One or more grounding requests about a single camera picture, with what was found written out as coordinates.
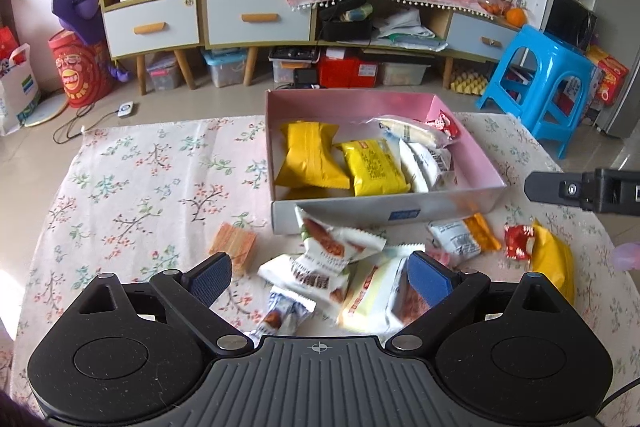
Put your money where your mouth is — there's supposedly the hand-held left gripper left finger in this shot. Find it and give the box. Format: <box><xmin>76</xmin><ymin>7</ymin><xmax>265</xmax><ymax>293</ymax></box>
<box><xmin>65</xmin><ymin>251</ymin><xmax>255</xmax><ymax>355</ymax></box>

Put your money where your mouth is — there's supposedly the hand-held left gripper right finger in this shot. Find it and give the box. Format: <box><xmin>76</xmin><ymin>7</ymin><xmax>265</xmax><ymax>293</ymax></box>
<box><xmin>384</xmin><ymin>250</ymin><xmax>576</xmax><ymax>355</ymax></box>

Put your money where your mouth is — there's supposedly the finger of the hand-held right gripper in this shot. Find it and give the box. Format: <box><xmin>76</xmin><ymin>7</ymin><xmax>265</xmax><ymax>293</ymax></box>
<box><xmin>525</xmin><ymin>171</ymin><xmax>587</xmax><ymax>206</ymax></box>

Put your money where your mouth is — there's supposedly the pink rice cracker packet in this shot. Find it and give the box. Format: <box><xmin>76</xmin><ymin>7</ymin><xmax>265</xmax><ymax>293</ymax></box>
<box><xmin>429</xmin><ymin>247</ymin><xmax>463</xmax><ymax>269</ymax></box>

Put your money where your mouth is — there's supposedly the silver and orange snack packet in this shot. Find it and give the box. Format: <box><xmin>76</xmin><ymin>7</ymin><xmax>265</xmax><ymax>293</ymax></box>
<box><xmin>427</xmin><ymin>213</ymin><xmax>502</xmax><ymax>264</ymax></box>

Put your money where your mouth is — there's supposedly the cream snack packet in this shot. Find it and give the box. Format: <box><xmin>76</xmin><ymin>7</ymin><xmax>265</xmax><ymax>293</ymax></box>
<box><xmin>337</xmin><ymin>252</ymin><xmax>431</xmax><ymax>335</ymax></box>

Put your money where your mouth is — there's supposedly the small red snack packet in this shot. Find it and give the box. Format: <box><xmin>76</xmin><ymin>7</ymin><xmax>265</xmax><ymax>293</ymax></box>
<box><xmin>425</xmin><ymin>109</ymin><xmax>461</xmax><ymax>140</ymax></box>
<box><xmin>504</xmin><ymin>224</ymin><xmax>536</xmax><ymax>261</ymax></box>

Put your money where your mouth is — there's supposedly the plain yellow snack packet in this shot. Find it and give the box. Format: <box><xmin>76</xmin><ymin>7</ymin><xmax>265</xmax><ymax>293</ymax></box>
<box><xmin>277</xmin><ymin>121</ymin><xmax>351</xmax><ymax>190</ymax></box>
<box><xmin>530</xmin><ymin>219</ymin><xmax>576</xmax><ymax>305</ymax></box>

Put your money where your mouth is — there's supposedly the pink cardboard box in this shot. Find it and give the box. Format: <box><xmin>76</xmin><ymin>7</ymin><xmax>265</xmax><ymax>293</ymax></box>
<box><xmin>264</xmin><ymin>89</ymin><xmax>507</xmax><ymax>235</ymax></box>

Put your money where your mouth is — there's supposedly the small blue white snack packet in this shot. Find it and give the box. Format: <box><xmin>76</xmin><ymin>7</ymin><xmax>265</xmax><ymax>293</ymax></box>
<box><xmin>257</xmin><ymin>287</ymin><xmax>317</xmax><ymax>338</ymax></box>

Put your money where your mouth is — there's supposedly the white nut snack packet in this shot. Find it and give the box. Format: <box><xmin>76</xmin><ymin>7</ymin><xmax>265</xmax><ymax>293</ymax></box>
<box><xmin>257</xmin><ymin>254</ymin><xmax>352</xmax><ymax>304</ymax></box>
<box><xmin>295</xmin><ymin>206</ymin><xmax>388</xmax><ymax>264</ymax></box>

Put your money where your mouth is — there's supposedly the clear white cake packet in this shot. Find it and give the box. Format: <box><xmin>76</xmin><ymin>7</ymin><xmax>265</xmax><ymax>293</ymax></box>
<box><xmin>398</xmin><ymin>141</ymin><xmax>457</xmax><ymax>194</ymax></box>
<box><xmin>370</xmin><ymin>116</ymin><xmax>451</xmax><ymax>148</ymax></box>

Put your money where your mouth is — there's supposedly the yellow printed snack packet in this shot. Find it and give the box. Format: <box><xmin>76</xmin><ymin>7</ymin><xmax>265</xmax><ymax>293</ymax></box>
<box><xmin>336</xmin><ymin>139</ymin><xmax>412</xmax><ymax>198</ymax></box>

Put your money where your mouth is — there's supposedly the person's right hand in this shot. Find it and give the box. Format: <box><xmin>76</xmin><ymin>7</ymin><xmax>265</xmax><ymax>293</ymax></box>
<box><xmin>615</xmin><ymin>243</ymin><xmax>640</xmax><ymax>271</ymax></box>

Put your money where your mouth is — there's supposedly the floral tablecloth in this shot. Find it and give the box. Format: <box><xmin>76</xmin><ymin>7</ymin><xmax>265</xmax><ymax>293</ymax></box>
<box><xmin>10</xmin><ymin>111</ymin><xmax>640</xmax><ymax>408</ymax></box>

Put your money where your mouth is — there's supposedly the colourful snack carton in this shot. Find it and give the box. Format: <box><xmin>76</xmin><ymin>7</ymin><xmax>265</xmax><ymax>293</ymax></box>
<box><xmin>585</xmin><ymin>47</ymin><xmax>628</xmax><ymax>108</ymax></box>

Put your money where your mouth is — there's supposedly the blue plastic stool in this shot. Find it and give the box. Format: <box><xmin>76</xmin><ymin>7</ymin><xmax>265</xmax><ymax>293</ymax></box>
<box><xmin>475</xmin><ymin>24</ymin><xmax>598</xmax><ymax>160</ymax></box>

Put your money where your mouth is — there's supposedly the yellow egg tray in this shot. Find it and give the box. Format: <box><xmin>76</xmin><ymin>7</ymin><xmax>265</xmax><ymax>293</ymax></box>
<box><xmin>450</xmin><ymin>72</ymin><xmax>488</xmax><ymax>95</ymax></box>

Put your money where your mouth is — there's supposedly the grey refrigerator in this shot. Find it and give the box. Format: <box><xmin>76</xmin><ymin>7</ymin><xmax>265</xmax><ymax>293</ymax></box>
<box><xmin>592</xmin><ymin>0</ymin><xmax>640</xmax><ymax>138</ymax></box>

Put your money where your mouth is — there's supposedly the white microwave oven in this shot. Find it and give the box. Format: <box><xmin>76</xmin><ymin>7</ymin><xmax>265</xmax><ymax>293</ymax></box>
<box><xmin>515</xmin><ymin>0</ymin><xmax>598</xmax><ymax>52</ymax></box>

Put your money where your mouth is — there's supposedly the long clear storage box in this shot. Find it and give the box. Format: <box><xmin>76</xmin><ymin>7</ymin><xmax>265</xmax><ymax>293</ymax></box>
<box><xmin>380</xmin><ymin>62</ymin><xmax>432</xmax><ymax>86</ymax></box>

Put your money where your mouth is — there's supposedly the low wooden TV stand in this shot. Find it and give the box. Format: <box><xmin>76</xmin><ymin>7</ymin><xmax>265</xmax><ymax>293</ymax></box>
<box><xmin>312</xmin><ymin>0</ymin><xmax>521</xmax><ymax>88</ymax></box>

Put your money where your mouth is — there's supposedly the small clear storage box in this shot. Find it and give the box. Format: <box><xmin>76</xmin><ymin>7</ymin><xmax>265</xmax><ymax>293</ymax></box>
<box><xmin>145</xmin><ymin>52</ymin><xmax>183</xmax><ymax>92</ymax></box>

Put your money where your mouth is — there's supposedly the blue lid storage box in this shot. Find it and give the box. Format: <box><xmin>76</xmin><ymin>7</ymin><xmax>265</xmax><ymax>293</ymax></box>
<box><xmin>202</xmin><ymin>49</ymin><xmax>248</xmax><ymax>88</ymax></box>

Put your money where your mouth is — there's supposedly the pile of folded cloth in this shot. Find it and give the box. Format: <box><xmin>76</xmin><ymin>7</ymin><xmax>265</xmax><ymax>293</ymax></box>
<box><xmin>372</xmin><ymin>9</ymin><xmax>448</xmax><ymax>52</ymax></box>

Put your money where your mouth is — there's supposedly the black lid storage box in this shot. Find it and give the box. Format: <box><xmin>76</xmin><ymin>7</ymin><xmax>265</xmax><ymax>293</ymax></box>
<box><xmin>269</xmin><ymin>46</ymin><xmax>321</xmax><ymax>85</ymax></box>

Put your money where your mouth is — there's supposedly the red box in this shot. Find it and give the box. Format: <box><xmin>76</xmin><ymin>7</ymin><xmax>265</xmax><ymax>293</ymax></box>
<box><xmin>317</xmin><ymin>48</ymin><xmax>379</xmax><ymax>88</ymax></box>

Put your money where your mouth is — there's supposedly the round white base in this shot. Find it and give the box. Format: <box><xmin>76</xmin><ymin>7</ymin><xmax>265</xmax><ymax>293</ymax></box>
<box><xmin>22</xmin><ymin>94</ymin><xmax>68</xmax><ymax>128</ymax></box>

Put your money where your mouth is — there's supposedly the red round bucket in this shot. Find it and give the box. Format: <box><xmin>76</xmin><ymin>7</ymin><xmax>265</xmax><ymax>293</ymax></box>
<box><xmin>47</xmin><ymin>31</ymin><xmax>113</xmax><ymax>108</ymax></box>

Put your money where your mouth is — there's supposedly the white shopping bag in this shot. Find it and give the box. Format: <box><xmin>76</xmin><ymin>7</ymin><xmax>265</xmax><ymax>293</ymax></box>
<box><xmin>0</xmin><ymin>43</ymin><xmax>42</xmax><ymax>136</ymax></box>

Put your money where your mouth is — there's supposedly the purple plush toy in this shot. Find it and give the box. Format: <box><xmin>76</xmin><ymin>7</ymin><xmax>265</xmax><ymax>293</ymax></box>
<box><xmin>52</xmin><ymin>0</ymin><xmax>108</xmax><ymax>45</ymax></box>

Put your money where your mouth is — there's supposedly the red gift bag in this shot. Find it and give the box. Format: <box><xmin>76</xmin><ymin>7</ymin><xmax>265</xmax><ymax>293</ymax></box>
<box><xmin>0</xmin><ymin>26</ymin><xmax>21</xmax><ymax>60</ymax></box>

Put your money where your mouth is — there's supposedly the white drawer with wooden handle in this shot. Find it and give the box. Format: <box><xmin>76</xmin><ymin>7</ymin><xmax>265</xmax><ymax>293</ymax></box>
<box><xmin>102</xmin><ymin>0</ymin><xmax>201</xmax><ymax>58</ymax></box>
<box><xmin>447</xmin><ymin>13</ymin><xmax>518</xmax><ymax>62</ymax></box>
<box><xmin>205</xmin><ymin>0</ymin><xmax>313</xmax><ymax>48</ymax></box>

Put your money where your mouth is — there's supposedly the black cable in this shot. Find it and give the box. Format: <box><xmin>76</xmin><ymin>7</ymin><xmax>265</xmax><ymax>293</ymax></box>
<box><xmin>54</xmin><ymin>104</ymin><xmax>121</xmax><ymax>145</ymax></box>

